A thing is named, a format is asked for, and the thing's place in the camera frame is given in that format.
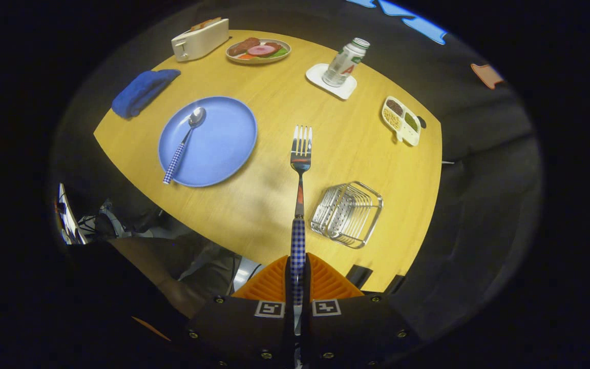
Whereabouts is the white square coaster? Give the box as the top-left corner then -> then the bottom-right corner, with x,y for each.
305,63 -> 358,100

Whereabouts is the long brown meat piece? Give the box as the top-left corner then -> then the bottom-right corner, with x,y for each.
228,37 -> 261,56

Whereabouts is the white divided dish of beans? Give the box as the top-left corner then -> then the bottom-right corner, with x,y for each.
381,96 -> 422,147

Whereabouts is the metal wire cutlery rack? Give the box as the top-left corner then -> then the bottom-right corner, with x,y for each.
310,181 -> 384,250

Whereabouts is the fork with blue checked handle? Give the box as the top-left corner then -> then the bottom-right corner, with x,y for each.
290,126 -> 313,336

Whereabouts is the white toaster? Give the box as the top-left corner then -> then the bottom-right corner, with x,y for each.
171,18 -> 230,63

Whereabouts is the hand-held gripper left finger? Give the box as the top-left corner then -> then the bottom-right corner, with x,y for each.
185,254 -> 296,369

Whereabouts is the grey plate of food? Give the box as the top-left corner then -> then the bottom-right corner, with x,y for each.
225,37 -> 292,65

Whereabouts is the blue round plate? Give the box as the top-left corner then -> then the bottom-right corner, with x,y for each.
158,96 -> 258,188

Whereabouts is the blue folded towel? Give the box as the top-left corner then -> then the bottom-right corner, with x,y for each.
111,69 -> 181,119

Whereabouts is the small bottle with green label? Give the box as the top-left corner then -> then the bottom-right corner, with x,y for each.
322,37 -> 371,88

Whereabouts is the spoon with blue checked handle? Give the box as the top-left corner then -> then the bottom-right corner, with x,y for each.
162,107 -> 207,185

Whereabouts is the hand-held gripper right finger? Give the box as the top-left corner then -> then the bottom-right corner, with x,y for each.
300,254 -> 421,369

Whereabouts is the white-edged screen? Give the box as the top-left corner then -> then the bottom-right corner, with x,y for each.
57,183 -> 87,245

